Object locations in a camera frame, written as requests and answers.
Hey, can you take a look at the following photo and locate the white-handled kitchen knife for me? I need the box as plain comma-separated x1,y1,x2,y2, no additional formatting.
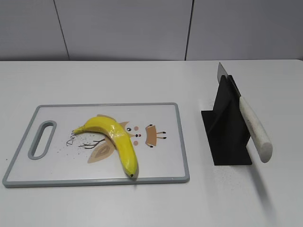
217,62,273,163

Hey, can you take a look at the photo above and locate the yellow plastic banana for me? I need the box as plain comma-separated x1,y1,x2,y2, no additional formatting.
73,116,138,177

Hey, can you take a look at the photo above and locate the black knife stand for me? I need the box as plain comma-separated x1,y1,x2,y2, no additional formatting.
201,75,252,166

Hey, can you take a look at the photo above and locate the white grey-rimmed cutting board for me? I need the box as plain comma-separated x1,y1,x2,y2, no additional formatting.
2,103,189,188

